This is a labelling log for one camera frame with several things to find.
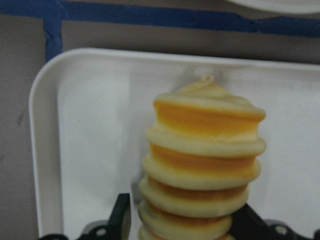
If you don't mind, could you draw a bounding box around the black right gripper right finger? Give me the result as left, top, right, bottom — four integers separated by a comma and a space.
229, 204, 308, 240

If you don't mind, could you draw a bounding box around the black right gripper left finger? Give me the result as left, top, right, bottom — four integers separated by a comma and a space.
37, 192, 132, 240

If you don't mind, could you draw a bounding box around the spiral yellow bread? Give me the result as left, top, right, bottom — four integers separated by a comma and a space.
138, 74, 266, 240

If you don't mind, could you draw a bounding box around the white tray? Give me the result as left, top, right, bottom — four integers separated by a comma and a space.
29, 48, 320, 240

